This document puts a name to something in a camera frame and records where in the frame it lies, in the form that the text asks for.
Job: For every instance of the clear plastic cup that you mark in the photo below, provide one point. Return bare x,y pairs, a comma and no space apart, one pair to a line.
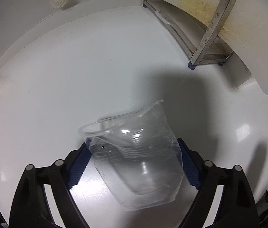
137,156

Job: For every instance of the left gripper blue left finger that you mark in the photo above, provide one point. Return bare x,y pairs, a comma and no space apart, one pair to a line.
78,166

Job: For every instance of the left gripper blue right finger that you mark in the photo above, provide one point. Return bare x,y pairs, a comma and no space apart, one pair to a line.
189,167

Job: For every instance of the metal cutting board stand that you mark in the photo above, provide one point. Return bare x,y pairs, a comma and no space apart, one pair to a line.
201,43

